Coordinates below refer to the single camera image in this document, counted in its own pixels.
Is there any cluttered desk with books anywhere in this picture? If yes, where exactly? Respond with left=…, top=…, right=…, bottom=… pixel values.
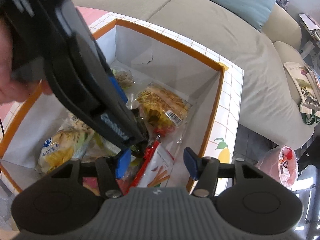
left=298, top=13, right=319, bottom=68

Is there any golden fried snack pack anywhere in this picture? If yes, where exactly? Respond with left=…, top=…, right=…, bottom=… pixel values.
left=136, top=82, right=192, bottom=135

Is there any beige sofa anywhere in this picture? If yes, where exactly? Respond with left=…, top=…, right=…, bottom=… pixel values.
left=72, top=0, right=315, bottom=149

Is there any brown nut snack bag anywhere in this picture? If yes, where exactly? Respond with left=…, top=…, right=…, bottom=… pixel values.
left=111, top=66, right=135, bottom=89

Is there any clear bag of red candies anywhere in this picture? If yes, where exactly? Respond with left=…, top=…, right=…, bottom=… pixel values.
left=80, top=155, right=142, bottom=199

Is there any pink trash bin with bag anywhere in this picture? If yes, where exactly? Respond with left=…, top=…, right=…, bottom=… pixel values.
left=255, top=146, right=298, bottom=190

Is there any stack of magazines on sofa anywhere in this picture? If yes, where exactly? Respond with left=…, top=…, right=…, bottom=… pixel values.
left=283, top=62, right=319, bottom=126

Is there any dark seaweed snack pack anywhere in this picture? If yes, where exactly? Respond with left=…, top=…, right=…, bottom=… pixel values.
left=130, top=108, right=155, bottom=159

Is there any yellow chips bag blue logo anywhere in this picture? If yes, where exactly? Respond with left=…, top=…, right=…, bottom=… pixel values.
left=35, top=113, right=96, bottom=176

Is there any person's left hand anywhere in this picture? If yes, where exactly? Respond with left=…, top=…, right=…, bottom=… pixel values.
left=0, top=17, right=52, bottom=104

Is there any white carrot stick snack box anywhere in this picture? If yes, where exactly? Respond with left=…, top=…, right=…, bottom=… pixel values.
left=125, top=133, right=175, bottom=194

